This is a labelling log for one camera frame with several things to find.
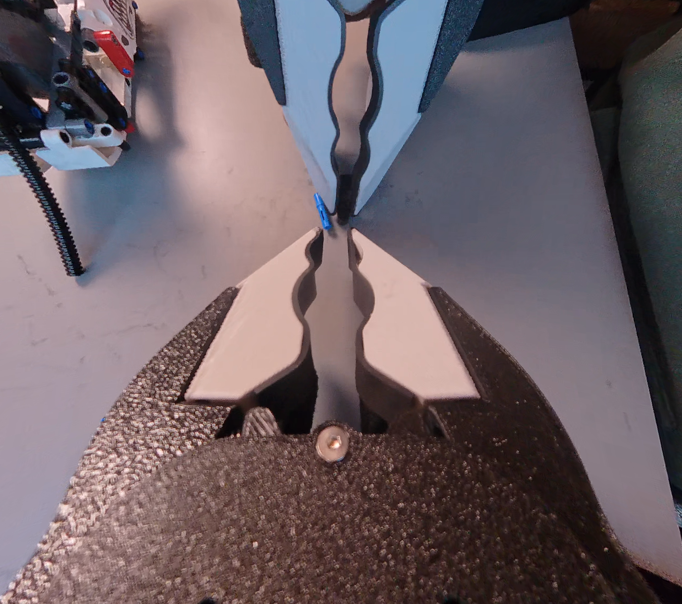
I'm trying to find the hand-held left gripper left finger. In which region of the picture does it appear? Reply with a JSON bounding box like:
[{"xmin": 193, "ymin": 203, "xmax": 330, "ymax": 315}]
[{"xmin": 186, "ymin": 229, "xmax": 327, "ymax": 403}]

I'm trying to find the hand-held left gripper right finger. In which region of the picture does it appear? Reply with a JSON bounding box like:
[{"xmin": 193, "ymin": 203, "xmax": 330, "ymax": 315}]
[{"xmin": 345, "ymin": 229, "xmax": 481, "ymax": 403}]

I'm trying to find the toy vehicle chassis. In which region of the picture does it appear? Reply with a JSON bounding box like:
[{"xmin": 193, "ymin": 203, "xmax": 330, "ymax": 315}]
[{"xmin": 0, "ymin": 0, "xmax": 140, "ymax": 279}]

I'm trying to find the blue connector pin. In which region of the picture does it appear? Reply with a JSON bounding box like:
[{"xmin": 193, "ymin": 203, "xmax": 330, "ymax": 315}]
[{"xmin": 313, "ymin": 193, "xmax": 334, "ymax": 235}]

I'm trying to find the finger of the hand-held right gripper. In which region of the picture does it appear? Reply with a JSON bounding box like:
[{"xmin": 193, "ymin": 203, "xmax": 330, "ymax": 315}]
[
  {"xmin": 343, "ymin": 0, "xmax": 449, "ymax": 218},
  {"xmin": 271, "ymin": 0, "xmax": 349, "ymax": 218}
]

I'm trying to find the grey desk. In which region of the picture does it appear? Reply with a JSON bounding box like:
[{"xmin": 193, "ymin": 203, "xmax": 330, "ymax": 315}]
[{"xmin": 0, "ymin": 0, "xmax": 681, "ymax": 604}]

